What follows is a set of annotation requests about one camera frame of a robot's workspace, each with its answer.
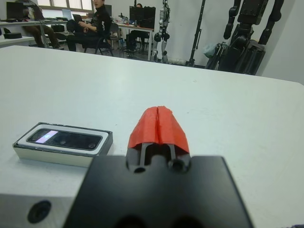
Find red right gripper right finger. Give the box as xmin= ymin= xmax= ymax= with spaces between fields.
xmin=155 ymin=105 xmax=190 ymax=161

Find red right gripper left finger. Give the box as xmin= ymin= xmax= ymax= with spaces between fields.
xmin=125 ymin=106 xmax=159 ymax=167

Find slim black camera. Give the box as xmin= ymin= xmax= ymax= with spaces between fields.
xmin=26 ymin=128 xmax=103 ymax=152

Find white box base black rim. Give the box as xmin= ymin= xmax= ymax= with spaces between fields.
xmin=12 ymin=122 xmax=114 ymax=168

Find black folded tripods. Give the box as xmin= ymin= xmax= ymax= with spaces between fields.
xmin=205 ymin=42 xmax=230 ymax=71

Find green plastic bag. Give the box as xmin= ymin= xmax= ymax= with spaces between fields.
xmin=203 ymin=44 xmax=218 ymax=57

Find distant seated person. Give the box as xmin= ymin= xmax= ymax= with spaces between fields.
xmin=124 ymin=2 xmax=152 ymax=54

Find white desk with white legs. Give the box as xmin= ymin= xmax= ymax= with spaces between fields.
xmin=111 ymin=22 xmax=155 ymax=61

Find black metal chair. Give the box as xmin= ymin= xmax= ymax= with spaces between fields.
xmin=83 ymin=22 xmax=121 ymax=57

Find silver humanoid robot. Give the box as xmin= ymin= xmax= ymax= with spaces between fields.
xmin=153 ymin=0 xmax=171 ymax=63

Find black humanoid robot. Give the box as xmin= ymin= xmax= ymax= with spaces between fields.
xmin=223 ymin=0 xmax=285 ymax=76

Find wide black monitor pair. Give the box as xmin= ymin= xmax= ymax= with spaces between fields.
xmin=129 ymin=6 xmax=156 ymax=29

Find person in black jacket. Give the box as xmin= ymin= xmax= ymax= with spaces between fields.
xmin=66 ymin=0 xmax=112 ymax=52

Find person with brown shoes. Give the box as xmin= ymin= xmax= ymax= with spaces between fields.
xmin=21 ymin=0 xmax=65 ymax=50

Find low white table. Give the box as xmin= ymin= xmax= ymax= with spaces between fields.
xmin=0 ymin=37 xmax=36 ymax=48

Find long white desk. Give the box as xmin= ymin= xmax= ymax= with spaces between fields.
xmin=0 ymin=20 xmax=69 ymax=48

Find single black monitor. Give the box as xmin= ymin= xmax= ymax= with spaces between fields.
xmin=6 ymin=1 xmax=24 ymax=20

